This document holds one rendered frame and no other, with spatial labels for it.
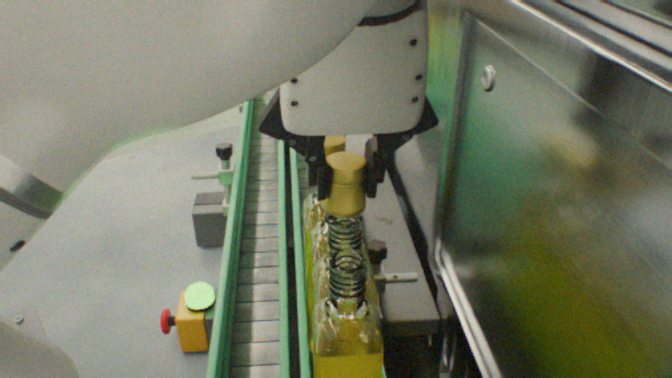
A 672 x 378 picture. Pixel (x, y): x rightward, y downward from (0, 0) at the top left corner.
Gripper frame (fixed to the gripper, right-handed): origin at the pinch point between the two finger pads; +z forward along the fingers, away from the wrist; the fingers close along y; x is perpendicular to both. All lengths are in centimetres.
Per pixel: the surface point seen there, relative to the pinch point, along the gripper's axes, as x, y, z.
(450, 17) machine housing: -28.0, -16.3, 1.6
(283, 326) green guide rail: 0.6, 5.8, 22.8
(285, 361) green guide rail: 5.4, 5.8, 21.5
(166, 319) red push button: -14, 24, 43
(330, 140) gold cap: -9.9, 0.1, 5.2
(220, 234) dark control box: -38, 18, 52
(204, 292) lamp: -15.4, 17.6, 38.8
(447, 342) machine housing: -2.3, -15.8, 34.8
